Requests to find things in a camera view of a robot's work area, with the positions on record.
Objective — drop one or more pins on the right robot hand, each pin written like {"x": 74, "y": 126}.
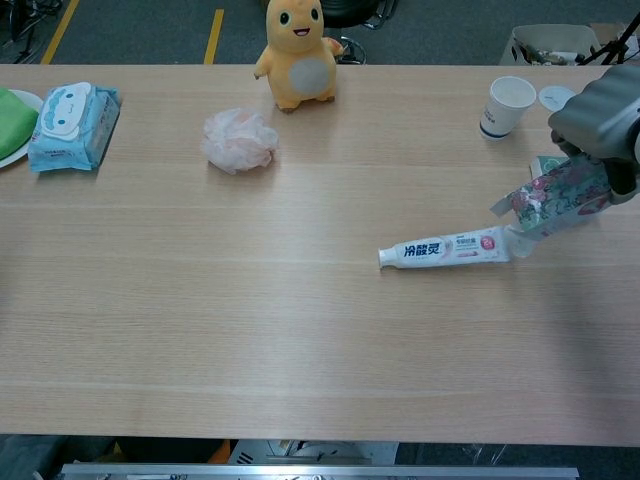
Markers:
{"x": 595, "y": 120}

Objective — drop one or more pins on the floral long box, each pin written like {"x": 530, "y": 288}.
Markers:
{"x": 560, "y": 195}

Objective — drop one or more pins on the white toothpaste tube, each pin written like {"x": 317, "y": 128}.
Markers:
{"x": 440, "y": 250}

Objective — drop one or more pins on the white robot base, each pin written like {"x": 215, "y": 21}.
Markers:
{"x": 320, "y": 450}

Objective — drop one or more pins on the cardboard box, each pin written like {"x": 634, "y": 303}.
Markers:
{"x": 550, "y": 45}

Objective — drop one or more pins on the white cup lid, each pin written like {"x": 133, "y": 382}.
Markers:
{"x": 555, "y": 96}

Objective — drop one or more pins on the green tissue pack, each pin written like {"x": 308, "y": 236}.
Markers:
{"x": 546, "y": 164}

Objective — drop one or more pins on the black tripod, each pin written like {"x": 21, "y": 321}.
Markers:
{"x": 612, "y": 42}

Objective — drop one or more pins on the white paper cup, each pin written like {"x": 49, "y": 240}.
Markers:
{"x": 502, "y": 107}

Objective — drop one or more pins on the chrome chair base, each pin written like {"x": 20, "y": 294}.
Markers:
{"x": 357, "y": 30}

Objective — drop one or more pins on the yellow plush toy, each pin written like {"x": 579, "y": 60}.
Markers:
{"x": 300, "y": 65}

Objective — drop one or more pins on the pink mesh bath puff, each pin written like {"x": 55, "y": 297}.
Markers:
{"x": 237, "y": 142}

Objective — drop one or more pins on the blue wet wipes pack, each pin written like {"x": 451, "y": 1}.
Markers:
{"x": 72, "y": 130}

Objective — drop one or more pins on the white plate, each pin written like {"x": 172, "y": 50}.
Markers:
{"x": 20, "y": 150}

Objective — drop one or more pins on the green cloth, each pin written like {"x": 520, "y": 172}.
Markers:
{"x": 12, "y": 122}

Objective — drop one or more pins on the aluminium profile rail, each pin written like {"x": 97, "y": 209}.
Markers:
{"x": 320, "y": 472}

